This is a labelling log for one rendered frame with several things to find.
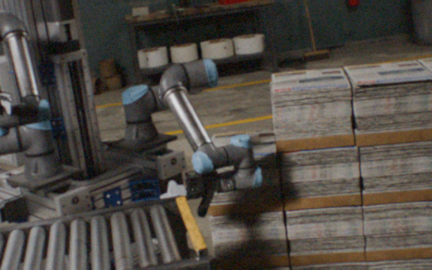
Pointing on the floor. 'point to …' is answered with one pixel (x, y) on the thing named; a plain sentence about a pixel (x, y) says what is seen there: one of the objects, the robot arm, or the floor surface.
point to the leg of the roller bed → (182, 245)
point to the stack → (320, 188)
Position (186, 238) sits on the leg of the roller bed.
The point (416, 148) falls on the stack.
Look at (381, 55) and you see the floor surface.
